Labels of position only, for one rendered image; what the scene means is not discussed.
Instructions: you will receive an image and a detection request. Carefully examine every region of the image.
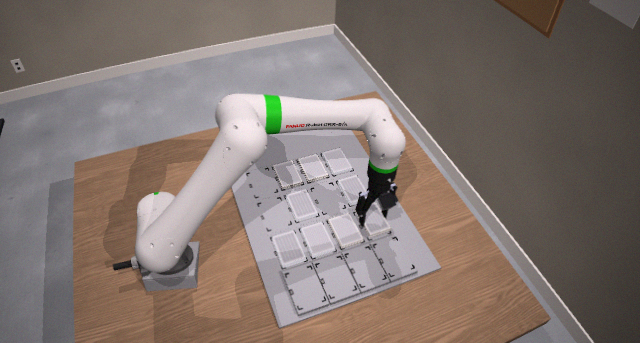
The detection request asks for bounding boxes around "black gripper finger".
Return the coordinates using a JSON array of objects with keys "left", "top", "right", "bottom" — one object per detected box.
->
[
  {"left": 355, "top": 190, "right": 378, "bottom": 227},
  {"left": 381, "top": 182, "right": 398, "bottom": 219}
]

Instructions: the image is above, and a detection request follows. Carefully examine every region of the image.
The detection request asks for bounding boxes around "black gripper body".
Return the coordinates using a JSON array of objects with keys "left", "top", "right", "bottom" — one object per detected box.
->
[{"left": 366, "top": 179, "right": 391, "bottom": 198}]

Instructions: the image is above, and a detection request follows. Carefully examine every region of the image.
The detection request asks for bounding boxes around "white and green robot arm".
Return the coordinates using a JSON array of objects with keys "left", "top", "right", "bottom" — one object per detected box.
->
[{"left": 113, "top": 94, "right": 406, "bottom": 277}]

